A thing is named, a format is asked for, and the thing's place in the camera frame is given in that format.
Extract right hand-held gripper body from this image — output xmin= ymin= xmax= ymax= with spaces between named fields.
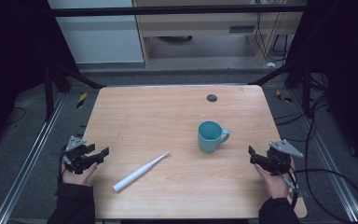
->
xmin=265 ymin=139 xmax=305 ymax=175

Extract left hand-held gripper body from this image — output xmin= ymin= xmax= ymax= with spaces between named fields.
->
xmin=62 ymin=135 xmax=98 ymax=175

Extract white electric toothbrush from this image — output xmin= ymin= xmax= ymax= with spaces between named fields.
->
xmin=112 ymin=150 xmax=171 ymax=193

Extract teal cup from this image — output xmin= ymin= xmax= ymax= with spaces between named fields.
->
xmin=197 ymin=120 xmax=231 ymax=154

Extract person's right hand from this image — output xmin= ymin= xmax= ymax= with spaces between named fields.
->
xmin=255 ymin=157 xmax=296 ymax=200

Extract person's left hand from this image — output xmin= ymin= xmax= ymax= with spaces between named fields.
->
xmin=61 ymin=160 xmax=99 ymax=187

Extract yellow black floor tape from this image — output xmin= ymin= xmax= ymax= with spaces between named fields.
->
xmin=76 ymin=91 xmax=89 ymax=109
xmin=275 ymin=90 xmax=293 ymax=104

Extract black metal stand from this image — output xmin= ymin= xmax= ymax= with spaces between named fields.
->
xmin=250 ymin=62 xmax=312 ymax=119
xmin=43 ymin=62 xmax=105 ymax=122

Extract white cabinet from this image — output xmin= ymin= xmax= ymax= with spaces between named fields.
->
xmin=47 ymin=0 xmax=145 ymax=64

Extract black curtain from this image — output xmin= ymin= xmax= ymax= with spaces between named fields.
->
xmin=0 ymin=0 xmax=76 ymax=157
xmin=285 ymin=0 xmax=358 ymax=171

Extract light wooden desk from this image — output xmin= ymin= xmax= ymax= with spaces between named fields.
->
xmin=132 ymin=0 xmax=309 ymax=68

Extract grey cable plug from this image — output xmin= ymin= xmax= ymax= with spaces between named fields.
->
xmin=281 ymin=176 xmax=297 ymax=190

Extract aluminium floor rail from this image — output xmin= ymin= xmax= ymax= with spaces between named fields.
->
xmin=288 ymin=90 xmax=358 ymax=223
xmin=0 ymin=92 xmax=66 ymax=224

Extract thin black floor cable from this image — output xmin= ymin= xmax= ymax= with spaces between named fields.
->
xmin=4 ymin=106 xmax=26 ymax=126

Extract long black cable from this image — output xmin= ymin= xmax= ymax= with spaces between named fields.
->
xmin=292 ymin=96 xmax=358 ymax=224

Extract hanging black cables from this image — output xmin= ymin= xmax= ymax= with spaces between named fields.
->
xmin=255 ymin=12 xmax=293 ymax=64

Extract black frame bar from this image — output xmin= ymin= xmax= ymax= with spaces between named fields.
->
xmin=49 ymin=5 xmax=307 ymax=18

